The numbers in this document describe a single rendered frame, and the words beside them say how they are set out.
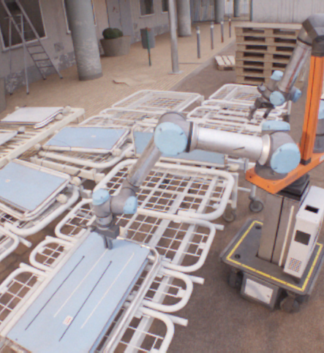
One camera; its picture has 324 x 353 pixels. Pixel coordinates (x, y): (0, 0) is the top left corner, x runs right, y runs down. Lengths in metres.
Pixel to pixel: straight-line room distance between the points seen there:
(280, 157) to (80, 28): 6.84
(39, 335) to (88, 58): 6.92
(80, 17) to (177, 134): 6.69
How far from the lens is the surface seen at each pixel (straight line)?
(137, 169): 1.32
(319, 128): 1.56
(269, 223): 1.66
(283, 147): 1.11
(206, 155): 2.18
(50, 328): 1.32
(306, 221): 1.49
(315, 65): 1.32
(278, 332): 1.90
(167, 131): 1.04
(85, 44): 7.63
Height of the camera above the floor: 1.61
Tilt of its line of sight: 33 degrees down
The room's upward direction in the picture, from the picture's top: 6 degrees counter-clockwise
